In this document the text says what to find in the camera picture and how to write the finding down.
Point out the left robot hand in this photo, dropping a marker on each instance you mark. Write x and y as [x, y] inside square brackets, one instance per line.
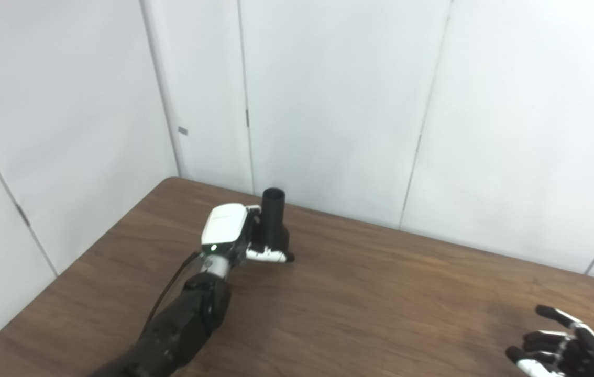
[223, 225]

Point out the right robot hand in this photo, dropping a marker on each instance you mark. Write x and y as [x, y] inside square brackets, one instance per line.
[580, 351]

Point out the black nozzle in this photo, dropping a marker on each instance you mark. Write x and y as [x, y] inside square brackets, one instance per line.
[274, 220]

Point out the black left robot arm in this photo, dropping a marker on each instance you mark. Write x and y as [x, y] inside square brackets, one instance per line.
[176, 324]

